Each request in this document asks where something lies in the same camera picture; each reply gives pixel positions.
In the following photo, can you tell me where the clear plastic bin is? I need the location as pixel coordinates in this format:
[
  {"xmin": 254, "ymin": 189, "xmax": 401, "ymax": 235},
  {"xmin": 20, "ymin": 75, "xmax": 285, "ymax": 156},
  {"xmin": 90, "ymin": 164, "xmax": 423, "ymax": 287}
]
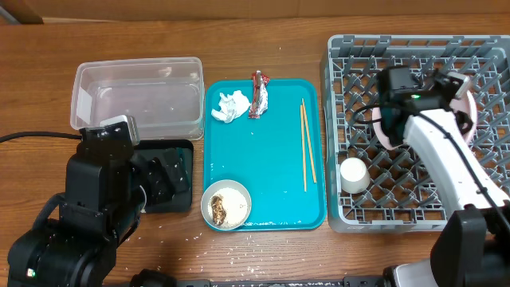
[{"xmin": 70, "ymin": 57, "xmax": 205, "ymax": 140}]

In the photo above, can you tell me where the wooden chopstick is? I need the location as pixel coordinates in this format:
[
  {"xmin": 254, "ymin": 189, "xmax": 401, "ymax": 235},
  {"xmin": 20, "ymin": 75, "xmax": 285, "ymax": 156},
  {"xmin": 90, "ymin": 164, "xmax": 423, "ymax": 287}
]
[
  {"xmin": 300, "ymin": 99, "xmax": 317, "ymax": 183},
  {"xmin": 300, "ymin": 104, "xmax": 308, "ymax": 192}
]

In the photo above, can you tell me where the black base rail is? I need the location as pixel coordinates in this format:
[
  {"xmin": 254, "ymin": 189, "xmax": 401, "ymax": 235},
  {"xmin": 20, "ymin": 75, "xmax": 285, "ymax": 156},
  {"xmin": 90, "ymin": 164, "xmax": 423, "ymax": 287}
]
[{"xmin": 128, "ymin": 269, "xmax": 392, "ymax": 287}]

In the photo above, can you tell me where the camera cable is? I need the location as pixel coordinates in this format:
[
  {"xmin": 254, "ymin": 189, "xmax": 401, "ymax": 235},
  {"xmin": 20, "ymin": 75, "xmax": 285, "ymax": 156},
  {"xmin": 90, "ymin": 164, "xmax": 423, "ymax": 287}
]
[
  {"xmin": 351, "ymin": 102, "xmax": 510, "ymax": 224},
  {"xmin": 0, "ymin": 130, "xmax": 83, "ymax": 145}
]

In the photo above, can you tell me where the white round plate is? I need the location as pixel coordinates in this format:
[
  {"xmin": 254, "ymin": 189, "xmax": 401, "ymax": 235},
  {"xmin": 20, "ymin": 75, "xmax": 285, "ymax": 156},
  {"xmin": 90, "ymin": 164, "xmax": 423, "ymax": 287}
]
[{"xmin": 373, "ymin": 91, "xmax": 477, "ymax": 150}]

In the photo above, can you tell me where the crumpled white tissue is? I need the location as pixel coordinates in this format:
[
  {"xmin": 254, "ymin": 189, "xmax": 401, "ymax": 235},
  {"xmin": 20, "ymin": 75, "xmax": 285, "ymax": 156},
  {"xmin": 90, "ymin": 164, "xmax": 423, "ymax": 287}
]
[{"xmin": 211, "ymin": 90, "xmax": 251, "ymax": 124}]

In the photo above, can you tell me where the grey bowl with rice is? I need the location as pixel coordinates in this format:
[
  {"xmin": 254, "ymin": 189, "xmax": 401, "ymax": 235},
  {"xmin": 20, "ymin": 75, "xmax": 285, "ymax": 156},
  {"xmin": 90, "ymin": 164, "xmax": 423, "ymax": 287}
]
[{"xmin": 201, "ymin": 179, "xmax": 252, "ymax": 231}]

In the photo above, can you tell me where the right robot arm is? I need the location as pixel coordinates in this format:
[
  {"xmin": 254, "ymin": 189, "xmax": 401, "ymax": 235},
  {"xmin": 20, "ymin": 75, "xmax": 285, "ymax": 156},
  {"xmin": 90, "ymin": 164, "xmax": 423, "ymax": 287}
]
[{"xmin": 376, "ymin": 65, "xmax": 509, "ymax": 286}]

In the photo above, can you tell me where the right camera cable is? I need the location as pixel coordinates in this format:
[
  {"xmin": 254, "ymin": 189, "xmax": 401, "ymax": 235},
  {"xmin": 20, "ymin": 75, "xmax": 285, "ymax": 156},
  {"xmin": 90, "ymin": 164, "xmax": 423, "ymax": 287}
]
[{"xmin": 351, "ymin": 102, "xmax": 510, "ymax": 224}]

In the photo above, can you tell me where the left camera cable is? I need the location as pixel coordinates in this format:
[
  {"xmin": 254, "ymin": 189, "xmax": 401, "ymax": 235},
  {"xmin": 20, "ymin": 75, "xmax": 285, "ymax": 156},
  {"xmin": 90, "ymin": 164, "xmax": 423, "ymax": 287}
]
[{"xmin": 0, "ymin": 130, "xmax": 83, "ymax": 145}]

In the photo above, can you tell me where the teal serving tray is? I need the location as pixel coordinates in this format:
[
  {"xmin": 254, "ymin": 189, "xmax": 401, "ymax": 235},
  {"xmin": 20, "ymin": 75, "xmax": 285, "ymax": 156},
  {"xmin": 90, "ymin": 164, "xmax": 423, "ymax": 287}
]
[{"xmin": 203, "ymin": 79, "xmax": 327, "ymax": 232}]

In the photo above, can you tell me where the red foil snack wrapper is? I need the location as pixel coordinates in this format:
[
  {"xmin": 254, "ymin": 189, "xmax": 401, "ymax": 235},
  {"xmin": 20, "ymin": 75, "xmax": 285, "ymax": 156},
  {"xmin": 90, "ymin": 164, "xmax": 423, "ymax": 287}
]
[{"xmin": 249, "ymin": 70, "xmax": 270, "ymax": 119}]

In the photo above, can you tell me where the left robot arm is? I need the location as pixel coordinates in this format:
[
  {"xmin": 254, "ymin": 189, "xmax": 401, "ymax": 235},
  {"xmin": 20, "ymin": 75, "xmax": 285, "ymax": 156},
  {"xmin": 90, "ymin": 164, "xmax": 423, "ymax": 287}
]
[{"xmin": 7, "ymin": 116, "xmax": 194, "ymax": 287}]

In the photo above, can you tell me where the grey dishwasher rack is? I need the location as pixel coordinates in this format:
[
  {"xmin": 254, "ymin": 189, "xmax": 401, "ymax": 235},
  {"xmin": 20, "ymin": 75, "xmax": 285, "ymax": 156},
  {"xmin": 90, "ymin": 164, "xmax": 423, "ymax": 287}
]
[{"xmin": 321, "ymin": 35, "xmax": 509, "ymax": 233}]

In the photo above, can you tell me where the white plastic cup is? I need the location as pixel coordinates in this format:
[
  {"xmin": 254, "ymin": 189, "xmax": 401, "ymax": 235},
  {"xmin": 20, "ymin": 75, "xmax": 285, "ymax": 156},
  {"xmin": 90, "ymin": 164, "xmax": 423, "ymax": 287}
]
[{"xmin": 339, "ymin": 157, "xmax": 370, "ymax": 194}]

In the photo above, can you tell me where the black plastic tray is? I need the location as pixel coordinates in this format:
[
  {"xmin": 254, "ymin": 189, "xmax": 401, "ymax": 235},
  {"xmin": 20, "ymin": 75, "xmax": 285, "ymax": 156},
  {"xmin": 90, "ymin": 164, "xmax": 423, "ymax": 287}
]
[{"xmin": 131, "ymin": 140, "xmax": 194, "ymax": 213}]

